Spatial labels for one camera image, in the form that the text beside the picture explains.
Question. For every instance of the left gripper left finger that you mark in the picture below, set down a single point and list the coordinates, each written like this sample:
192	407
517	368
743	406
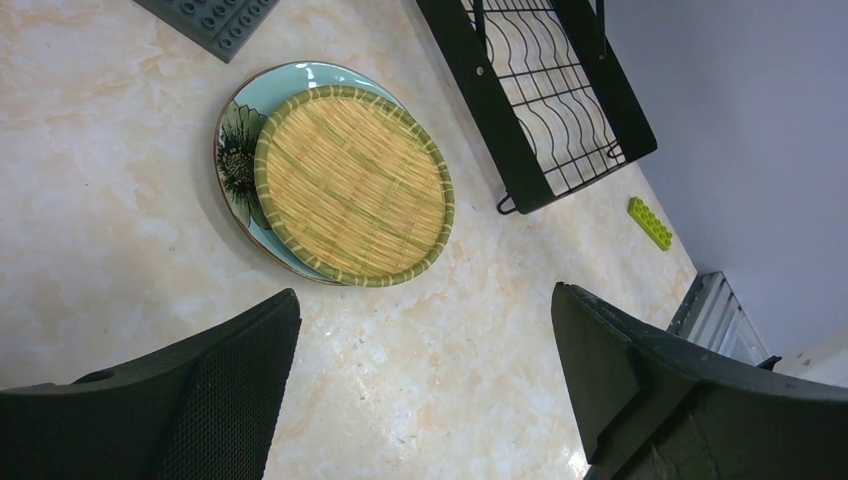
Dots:
205	407

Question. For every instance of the black wire dish rack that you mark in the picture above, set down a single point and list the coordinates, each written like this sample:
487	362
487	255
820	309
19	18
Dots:
546	92

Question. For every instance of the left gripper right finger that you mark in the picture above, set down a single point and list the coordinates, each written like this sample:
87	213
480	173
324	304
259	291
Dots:
651	405

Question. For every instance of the green card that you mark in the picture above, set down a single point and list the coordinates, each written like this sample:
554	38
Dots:
650	224

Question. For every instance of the yellow-rimmed patterned plate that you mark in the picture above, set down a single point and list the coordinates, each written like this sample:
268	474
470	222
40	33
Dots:
354	186

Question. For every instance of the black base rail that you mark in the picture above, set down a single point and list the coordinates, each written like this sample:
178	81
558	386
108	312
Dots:
711	316

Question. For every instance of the light green round plate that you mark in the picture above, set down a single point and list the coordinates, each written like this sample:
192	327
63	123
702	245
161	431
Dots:
237	131

